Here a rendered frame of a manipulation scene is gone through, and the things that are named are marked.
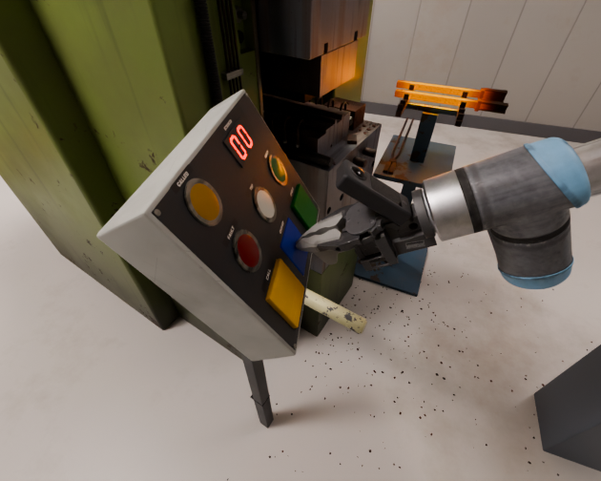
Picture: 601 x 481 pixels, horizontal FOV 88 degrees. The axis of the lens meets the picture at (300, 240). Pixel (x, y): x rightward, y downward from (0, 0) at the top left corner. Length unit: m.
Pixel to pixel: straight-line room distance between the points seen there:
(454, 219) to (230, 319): 0.31
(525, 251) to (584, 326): 1.64
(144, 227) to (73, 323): 1.66
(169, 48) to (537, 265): 0.69
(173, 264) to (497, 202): 0.38
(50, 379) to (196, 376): 0.64
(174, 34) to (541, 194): 0.63
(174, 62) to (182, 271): 0.45
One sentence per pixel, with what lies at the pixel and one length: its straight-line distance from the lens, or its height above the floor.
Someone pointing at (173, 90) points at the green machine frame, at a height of 1.17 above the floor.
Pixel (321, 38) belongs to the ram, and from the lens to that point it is 0.84.
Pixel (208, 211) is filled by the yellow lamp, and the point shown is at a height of 1.16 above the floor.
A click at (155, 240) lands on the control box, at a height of 1.17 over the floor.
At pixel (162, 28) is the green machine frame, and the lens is 0.69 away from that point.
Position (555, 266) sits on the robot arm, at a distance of 0.54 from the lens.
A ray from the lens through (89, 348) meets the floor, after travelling 1.84.
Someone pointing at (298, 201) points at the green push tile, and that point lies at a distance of 0.57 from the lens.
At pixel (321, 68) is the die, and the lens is 0.86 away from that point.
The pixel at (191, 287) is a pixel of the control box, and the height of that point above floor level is 1.09.
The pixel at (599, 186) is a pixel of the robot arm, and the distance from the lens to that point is 0.66.
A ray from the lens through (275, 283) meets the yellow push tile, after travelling 0.43.
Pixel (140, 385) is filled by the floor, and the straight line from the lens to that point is 1.63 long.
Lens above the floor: 1.38
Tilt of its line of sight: 44 degrees down
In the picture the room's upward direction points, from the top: straight up
